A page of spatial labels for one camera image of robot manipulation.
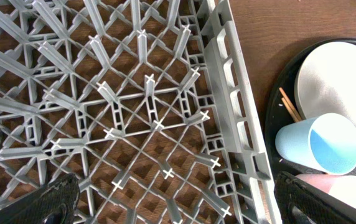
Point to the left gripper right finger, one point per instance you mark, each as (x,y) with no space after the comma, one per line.
(300,202)

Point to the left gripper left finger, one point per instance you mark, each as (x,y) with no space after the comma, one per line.
(53,203)

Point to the pink plastic cup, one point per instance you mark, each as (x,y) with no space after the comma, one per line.
(342,187)

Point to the blue plastic cup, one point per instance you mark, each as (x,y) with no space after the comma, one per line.
(326,143)

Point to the wooden chopstick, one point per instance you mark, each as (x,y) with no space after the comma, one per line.
(284,95)
(290,111)

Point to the grey round plate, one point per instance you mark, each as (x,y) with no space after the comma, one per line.
(326,81)

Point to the grey plastic dishwasher rack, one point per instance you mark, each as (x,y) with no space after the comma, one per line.
(147,103)

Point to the round black serving tray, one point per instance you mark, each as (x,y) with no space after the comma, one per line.
(277,115)

